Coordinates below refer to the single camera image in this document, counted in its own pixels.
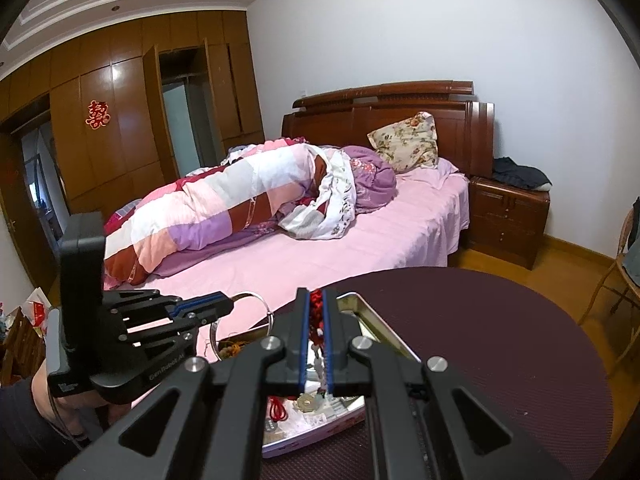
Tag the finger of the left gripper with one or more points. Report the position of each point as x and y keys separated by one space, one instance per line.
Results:
x=214 y=305

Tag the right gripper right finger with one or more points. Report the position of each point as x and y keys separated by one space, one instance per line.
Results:
x=424 y=420

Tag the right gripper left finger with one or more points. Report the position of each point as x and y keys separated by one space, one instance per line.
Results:
x=204 y=420

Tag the thin silver bangle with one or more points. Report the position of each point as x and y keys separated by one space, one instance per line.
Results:
x=250 y=319

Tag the red knotted cord charm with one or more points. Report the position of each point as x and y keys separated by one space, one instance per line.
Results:
x=277 y=410

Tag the left hand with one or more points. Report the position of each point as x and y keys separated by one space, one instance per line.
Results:
x=71 y=414

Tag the pink rectangular tin box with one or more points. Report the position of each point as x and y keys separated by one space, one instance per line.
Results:
x=314 y=414

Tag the bed with pink sheet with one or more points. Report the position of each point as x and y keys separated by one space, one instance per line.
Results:
x=421 y=226

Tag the pink patchwork quilt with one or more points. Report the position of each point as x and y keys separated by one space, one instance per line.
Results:
x=308 y=192

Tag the wooden wardrobe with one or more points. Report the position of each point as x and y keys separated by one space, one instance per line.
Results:
x=44 y=107

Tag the wooden nightstand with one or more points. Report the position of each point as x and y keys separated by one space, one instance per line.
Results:
x=506 y=222

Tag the purple garment on bed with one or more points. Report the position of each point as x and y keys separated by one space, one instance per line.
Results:
x=375 y=180

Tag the rattan chair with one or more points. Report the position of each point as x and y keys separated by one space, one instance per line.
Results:
x=617 y=282

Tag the grey clothes on chair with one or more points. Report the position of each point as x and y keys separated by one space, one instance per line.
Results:
x=631 y=262

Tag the dark folded clothes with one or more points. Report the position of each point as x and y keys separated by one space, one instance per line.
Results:
x=528 y=178

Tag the floral pillow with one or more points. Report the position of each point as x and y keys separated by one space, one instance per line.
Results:
x=408 y=144

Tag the dark wooden headboard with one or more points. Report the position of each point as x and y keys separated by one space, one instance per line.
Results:
x=465 y=126

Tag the red paper wall decoration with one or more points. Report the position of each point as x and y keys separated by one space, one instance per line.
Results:
x=99 y=115

